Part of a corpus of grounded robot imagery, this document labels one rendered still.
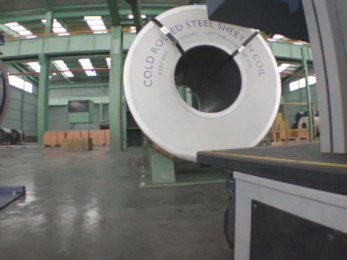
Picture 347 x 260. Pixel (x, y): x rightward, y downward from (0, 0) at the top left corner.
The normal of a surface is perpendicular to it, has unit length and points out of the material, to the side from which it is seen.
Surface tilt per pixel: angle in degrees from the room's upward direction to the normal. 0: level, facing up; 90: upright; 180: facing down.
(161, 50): 90
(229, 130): 90
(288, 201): 90
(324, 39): 90
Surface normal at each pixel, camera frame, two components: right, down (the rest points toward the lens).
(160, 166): 0.14, -0.05
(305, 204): -0.96, 0.02
